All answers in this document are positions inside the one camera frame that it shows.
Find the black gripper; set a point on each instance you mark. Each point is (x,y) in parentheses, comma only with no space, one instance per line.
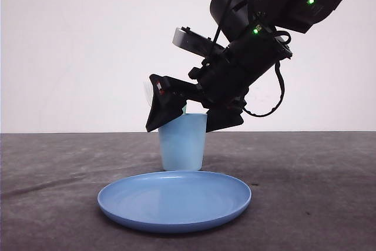
(225,75)

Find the light blue plastic cup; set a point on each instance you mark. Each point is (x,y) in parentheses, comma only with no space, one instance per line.
(182,142)

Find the white plastic fork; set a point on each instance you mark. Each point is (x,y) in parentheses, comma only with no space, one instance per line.
(148,90)

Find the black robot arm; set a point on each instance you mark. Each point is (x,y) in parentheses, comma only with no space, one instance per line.
(234,17)

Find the blue plastic plate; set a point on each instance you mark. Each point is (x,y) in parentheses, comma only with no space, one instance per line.
(174,201)

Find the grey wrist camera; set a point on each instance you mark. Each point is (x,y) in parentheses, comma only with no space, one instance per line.
(190,41)

